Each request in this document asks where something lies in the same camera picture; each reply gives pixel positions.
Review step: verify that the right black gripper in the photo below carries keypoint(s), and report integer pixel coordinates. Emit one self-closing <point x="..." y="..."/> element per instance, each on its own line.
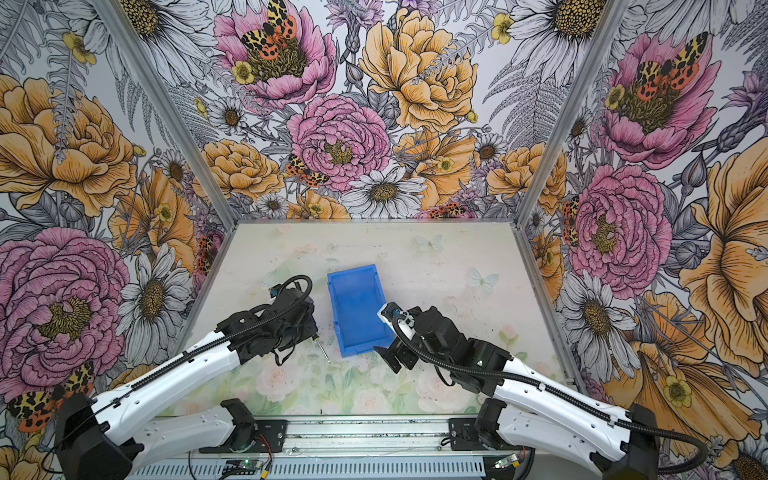
<point x="389" y="356"/>

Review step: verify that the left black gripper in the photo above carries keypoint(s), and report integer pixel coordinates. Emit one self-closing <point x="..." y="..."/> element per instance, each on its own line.
<point x="309" y="329"/>

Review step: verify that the yellow black handled screwdriver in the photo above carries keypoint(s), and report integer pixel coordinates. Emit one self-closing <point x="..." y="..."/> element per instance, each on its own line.
<point x="323" y="351"/>

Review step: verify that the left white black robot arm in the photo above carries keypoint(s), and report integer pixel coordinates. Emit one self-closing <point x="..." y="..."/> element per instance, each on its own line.
<point x="113" y="434"/>

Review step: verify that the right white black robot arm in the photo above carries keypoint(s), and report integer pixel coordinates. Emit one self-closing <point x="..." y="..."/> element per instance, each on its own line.
<point x="522" y="408"/>

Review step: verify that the blue plastic storage bin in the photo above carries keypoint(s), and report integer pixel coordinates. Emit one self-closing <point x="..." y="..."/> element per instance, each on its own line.
<point x="356" y="298"/>

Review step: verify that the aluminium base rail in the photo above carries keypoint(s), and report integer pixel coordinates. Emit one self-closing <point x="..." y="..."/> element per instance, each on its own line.
<point x="310" y="436"/>

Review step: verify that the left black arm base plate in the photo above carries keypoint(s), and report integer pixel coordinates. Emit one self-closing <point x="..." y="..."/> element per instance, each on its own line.
<point x="262" y="436"/>

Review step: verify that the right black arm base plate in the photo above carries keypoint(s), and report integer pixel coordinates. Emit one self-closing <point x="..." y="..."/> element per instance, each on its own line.
<point x="463" y="435"/>

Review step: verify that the white slotted cable duct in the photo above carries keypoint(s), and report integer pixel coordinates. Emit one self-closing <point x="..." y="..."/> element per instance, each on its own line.
<point x="379" y="467"/>

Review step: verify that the left aluminium corner post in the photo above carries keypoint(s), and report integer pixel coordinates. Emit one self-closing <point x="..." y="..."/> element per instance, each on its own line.
<point x="118" y="24"/>

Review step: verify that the aluminium corner post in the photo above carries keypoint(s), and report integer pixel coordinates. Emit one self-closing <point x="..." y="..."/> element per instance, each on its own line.
<point x="606" y="31"/>
<point x="118" y="24"/>

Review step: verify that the right aluminium corner post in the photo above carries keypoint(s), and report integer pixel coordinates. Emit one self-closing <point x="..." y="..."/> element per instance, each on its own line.
<point x="606" y="31"/>

